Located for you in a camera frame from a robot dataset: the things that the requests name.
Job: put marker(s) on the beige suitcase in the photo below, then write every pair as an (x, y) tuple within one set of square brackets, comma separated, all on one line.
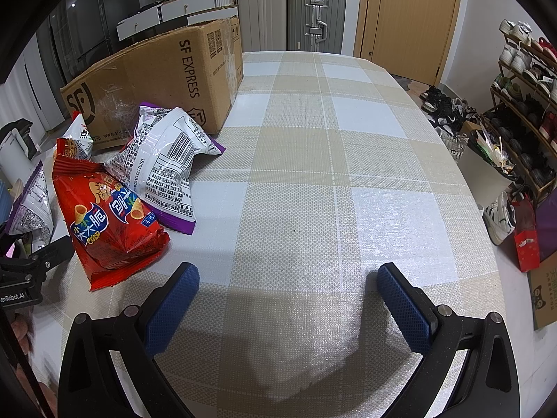
[(263, 13)]

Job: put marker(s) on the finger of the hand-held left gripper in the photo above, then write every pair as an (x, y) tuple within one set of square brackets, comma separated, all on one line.
[(50, 257)]

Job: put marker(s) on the white sneaker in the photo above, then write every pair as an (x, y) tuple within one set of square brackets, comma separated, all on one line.
[(499, 217)]

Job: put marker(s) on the white electric kettle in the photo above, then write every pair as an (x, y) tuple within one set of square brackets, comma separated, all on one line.
[(17, 148)]

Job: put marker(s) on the purple paper bag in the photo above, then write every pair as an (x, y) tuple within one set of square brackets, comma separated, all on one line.
[(547, 226)]

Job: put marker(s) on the wooden shoe rack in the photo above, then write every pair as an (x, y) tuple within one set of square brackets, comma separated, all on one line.
[(526, 109)]

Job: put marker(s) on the purple snack bag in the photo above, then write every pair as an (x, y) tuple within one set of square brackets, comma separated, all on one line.
[(165, 161), (32, 209)]

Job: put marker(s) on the wooden door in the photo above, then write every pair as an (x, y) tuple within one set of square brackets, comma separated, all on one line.
[(409, 21)]

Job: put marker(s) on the brown cardboard box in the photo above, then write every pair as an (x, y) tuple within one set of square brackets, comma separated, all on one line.
[(165, 74)]

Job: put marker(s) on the red and white snack bag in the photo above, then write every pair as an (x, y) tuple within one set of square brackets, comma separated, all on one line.
[(80, 139)]

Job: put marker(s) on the white drawer cabinet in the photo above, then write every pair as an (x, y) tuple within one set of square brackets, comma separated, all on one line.
[(182, 8)]

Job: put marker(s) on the open box of sticks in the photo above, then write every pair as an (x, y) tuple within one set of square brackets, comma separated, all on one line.
[(489, 148)]

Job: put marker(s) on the group of shoes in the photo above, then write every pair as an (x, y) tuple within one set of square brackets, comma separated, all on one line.
[(441, 113)]

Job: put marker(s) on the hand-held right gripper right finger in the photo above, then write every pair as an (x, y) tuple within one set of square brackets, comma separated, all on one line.
[(404, 309)]

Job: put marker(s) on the grey refrigerator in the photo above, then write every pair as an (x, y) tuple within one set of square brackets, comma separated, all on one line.
[(87, 30)]

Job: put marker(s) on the small cardboard box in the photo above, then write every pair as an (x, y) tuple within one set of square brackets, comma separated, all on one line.
[(544, 291)]

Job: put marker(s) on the grey suitcase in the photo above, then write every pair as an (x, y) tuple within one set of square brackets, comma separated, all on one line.
[(315, 17)]

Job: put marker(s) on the red gift bag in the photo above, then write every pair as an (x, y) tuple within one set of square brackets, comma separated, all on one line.
[(527, 239)]

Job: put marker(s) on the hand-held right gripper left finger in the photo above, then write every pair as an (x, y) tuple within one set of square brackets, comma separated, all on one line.
[(172, 309)]

